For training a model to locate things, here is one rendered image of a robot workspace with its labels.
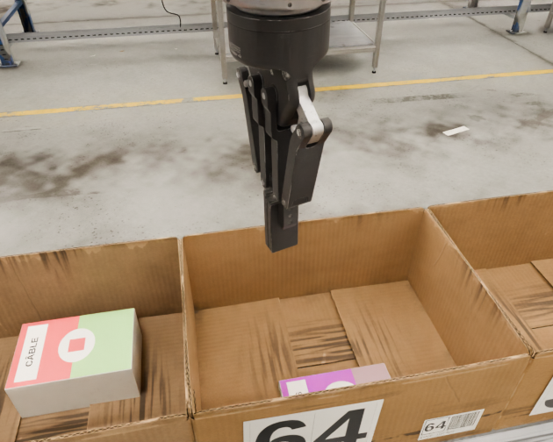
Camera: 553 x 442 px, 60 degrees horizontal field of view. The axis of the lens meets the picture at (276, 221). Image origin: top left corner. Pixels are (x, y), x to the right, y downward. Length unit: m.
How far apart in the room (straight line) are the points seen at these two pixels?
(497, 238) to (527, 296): 0.11
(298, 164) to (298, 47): 0.09
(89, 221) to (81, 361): 1.92
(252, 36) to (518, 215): 0.67
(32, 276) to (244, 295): 0.33
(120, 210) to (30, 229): 0.44
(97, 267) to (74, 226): 1.84
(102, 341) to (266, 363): 0.24
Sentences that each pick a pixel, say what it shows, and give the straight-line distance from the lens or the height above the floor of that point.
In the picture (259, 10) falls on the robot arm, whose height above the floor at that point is 1.42.
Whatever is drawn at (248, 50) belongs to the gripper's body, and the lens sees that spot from 0.35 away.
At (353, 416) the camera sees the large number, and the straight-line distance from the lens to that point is 0.60.
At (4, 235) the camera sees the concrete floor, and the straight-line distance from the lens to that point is 2.69.
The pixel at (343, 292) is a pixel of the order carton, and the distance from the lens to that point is 0.86.
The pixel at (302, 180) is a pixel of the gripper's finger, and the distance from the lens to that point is 0.39.
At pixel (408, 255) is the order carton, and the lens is 0.86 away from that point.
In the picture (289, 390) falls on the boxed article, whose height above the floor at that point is 0.90.
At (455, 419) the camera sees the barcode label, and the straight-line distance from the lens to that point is 0.69.
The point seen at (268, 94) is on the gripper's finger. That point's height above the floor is 1.36.
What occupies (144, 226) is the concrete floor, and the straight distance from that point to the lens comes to 2.49.
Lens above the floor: 1.51
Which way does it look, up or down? 38 degrees down
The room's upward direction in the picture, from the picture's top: straight up
